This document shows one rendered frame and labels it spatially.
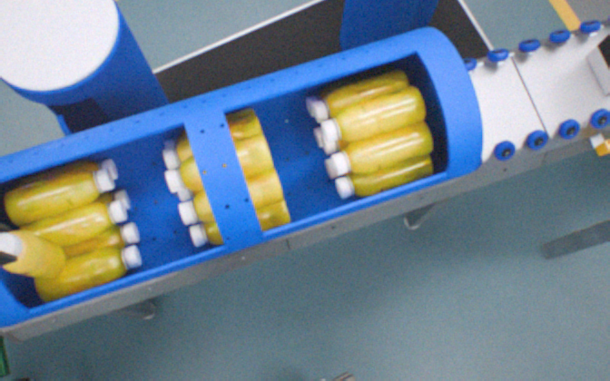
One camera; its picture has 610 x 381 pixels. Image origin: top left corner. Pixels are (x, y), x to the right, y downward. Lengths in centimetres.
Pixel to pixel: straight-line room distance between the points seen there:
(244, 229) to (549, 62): 81
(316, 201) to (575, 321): 138
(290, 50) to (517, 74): 103
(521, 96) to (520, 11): 126
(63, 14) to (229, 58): 98
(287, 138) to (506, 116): 48
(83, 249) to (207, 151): 35
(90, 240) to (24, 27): 47
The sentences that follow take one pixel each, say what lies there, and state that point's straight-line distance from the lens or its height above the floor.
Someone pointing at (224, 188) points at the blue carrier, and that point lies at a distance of 95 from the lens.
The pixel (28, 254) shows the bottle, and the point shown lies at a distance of 100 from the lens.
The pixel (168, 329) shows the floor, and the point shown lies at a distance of 218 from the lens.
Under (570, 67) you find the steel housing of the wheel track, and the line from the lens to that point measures 148.
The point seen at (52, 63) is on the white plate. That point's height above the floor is 104.
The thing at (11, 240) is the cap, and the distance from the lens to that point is 97.
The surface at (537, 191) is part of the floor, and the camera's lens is 238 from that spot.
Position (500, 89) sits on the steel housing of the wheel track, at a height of 93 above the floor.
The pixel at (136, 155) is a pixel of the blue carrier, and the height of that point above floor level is 101.
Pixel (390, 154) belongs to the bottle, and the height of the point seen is 112.
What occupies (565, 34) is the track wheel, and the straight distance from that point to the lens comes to 144.
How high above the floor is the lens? 214
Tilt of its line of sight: 75 degrees down
